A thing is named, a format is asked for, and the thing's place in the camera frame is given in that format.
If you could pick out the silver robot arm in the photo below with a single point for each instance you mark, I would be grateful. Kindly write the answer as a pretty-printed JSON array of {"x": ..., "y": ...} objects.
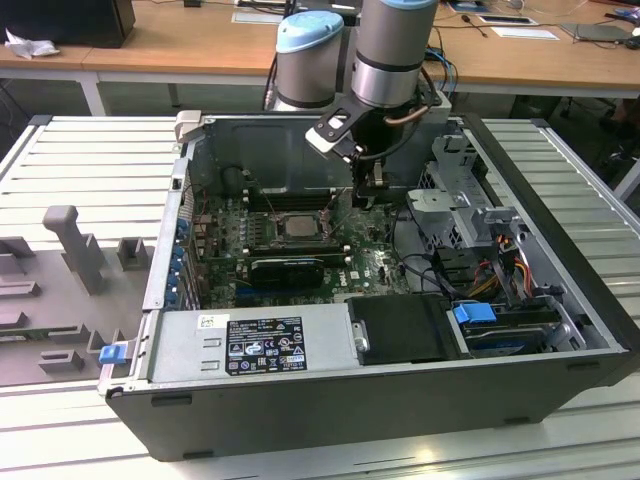
[{"x": 385, "y": 50}]

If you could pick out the black RAM slot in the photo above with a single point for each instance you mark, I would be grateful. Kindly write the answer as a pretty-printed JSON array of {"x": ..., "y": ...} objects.
[
  {"x": 295, "y": 197},
  {"x": 300, "y": 250},
  {"x": 300, "y": 257},
  {"x": 295, "y": 202},
  {"x": 295, "y": 192},
  {"x": 300, "y": 254},
  {"x": 300, "y": 246}
]

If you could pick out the CPU socket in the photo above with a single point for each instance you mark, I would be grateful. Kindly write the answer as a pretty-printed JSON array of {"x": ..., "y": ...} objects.
[{"x": 280, "y": 238}]

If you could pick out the grey metal drive cage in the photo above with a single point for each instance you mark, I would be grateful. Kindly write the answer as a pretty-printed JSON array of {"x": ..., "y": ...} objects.
[{"x": 435, "y": 200}]

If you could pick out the green motherboard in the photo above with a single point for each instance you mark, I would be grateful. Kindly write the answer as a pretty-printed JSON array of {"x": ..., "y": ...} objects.
[{"x": 360, "y": 245}]

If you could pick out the black graphics card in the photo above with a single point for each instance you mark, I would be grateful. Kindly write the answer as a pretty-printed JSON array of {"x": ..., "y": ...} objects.
[{"x": 285, "y": 272}]

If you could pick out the black round component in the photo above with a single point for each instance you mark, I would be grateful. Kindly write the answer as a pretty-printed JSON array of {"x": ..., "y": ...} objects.
[{"x": 231, "y": 179}]

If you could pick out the blue disk carrier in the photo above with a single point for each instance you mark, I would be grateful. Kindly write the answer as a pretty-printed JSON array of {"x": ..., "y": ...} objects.
[{"x": 472, "y": 315}]

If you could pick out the beige case latch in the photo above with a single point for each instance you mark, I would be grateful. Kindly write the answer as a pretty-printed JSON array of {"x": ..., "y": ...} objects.
[{"x": 189, "y": 127}]

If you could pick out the wooden desk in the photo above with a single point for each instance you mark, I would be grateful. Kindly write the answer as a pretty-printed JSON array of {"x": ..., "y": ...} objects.
[
  {"x": 525, "y": 60},
  {"x": 175, "y": 40}
]

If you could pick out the blue booklet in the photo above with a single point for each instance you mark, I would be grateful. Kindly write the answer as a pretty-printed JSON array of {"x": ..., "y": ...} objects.
[{"x": 470, "y": 6}]

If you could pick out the black white tablet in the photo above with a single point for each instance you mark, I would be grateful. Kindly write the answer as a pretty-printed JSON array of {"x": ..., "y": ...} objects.
[{"x": 505, "y": 20}]

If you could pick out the hard disk drive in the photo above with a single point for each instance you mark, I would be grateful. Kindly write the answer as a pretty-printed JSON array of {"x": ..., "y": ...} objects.
[{"x": 505, "y": 340}]

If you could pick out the grey power supply unit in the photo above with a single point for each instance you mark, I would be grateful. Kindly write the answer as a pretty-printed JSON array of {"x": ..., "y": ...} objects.
[{"x": 185, "y": 350}]

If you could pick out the black and grey PC case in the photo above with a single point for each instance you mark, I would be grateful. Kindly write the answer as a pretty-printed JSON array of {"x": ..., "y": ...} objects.
[{"x": 300, "y": 420}]

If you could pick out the grey closed laptop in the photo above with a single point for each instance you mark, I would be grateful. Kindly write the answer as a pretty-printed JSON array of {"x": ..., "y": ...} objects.
[{"x": 595, "y": 32}]

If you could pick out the blue case latch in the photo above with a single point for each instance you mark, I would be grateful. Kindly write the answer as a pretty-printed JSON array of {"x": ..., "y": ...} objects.
[{"x": 111, "y": 354}]

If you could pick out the grey parts rack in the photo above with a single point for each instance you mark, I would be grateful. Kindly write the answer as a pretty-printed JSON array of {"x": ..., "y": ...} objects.
[{"x": 60, "y": 310}]

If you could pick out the black box device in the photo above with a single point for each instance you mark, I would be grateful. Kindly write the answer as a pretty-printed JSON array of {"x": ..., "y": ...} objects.
[{"x": 65, "y": 20}]

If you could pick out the crumpled white paper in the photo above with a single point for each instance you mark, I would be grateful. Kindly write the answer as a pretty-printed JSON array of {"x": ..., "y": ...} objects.
[{"x": 30, "y": 47}]

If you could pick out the green RAM stick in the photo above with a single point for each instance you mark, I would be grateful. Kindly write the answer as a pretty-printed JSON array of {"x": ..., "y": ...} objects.
[{"x": 25, "y": 334}]

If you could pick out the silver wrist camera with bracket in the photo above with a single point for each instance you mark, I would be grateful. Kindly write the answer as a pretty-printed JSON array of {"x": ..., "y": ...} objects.
[{"x": 325, "y": 141}]

